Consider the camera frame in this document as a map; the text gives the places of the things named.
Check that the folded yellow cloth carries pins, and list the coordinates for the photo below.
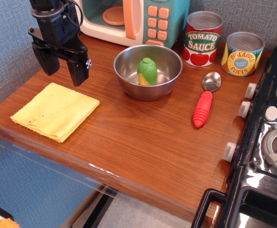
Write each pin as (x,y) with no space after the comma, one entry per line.
(55,112)

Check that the pineapple slices can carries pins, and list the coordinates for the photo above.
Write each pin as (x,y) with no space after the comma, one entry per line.
(242,53)

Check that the black toy stove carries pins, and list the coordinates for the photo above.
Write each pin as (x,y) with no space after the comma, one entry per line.
(251,197)

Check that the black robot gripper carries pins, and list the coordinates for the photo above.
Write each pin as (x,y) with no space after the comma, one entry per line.
(57,36)

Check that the orange object at corner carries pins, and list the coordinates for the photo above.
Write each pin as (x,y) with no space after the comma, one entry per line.
(8,223)

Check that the green toy corn cob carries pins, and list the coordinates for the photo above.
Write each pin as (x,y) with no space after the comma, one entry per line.
(147,72)

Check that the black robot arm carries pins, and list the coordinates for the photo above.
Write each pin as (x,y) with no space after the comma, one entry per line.
(57,37)

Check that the teal toy microwave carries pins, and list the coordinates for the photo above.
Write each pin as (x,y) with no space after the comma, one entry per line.
(134,22)

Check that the tomato sauce can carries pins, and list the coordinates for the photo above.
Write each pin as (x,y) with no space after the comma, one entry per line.
(202,36)

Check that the red handled metal spoon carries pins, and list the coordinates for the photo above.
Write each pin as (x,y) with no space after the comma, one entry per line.
(210,83)

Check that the stainless steel bowl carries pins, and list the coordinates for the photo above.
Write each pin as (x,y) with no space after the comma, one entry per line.
(169,68)

